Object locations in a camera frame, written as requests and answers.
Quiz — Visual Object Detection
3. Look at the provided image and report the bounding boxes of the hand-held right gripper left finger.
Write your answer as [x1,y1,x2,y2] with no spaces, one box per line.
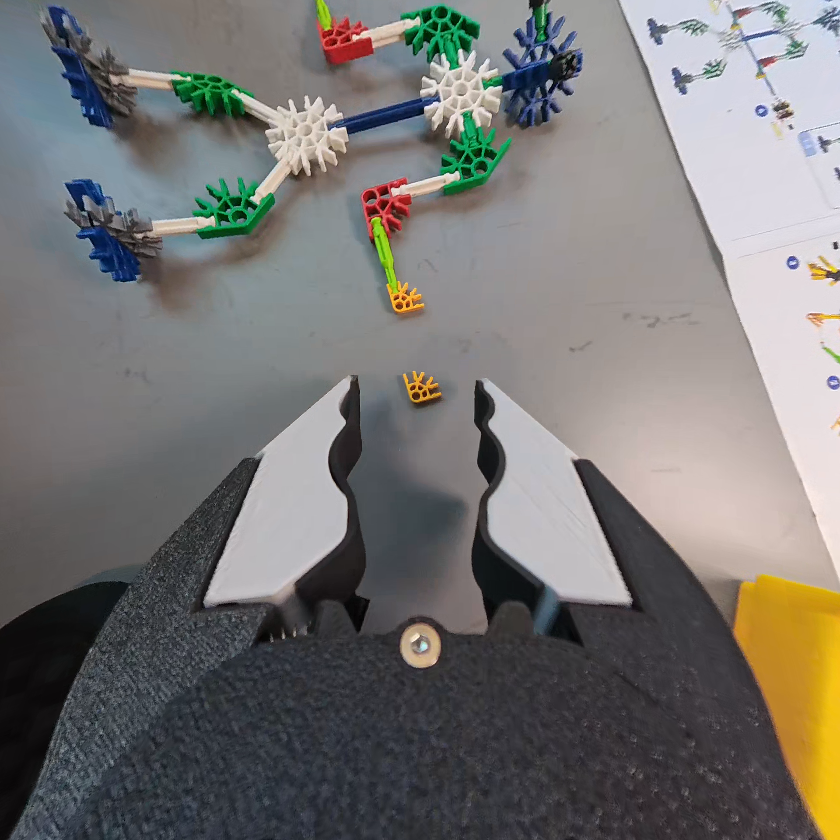
[202,375,367,632]

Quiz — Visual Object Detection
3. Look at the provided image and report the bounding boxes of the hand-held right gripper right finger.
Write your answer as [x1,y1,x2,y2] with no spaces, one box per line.
[472,378,634,635]

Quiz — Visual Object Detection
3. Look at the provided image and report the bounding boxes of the yellow plastic bin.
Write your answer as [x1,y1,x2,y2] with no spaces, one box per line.
[731,575,840,840]

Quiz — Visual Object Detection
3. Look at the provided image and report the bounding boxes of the multicoloured construction toy model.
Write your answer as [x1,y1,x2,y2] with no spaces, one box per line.
[39,0,585,283]

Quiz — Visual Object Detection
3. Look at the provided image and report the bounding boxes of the person's right leg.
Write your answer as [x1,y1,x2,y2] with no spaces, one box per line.
[0,577,142,840]

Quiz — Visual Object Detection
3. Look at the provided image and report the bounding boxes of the white instruction sheet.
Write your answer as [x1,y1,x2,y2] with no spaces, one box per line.
[617,0,840,578]

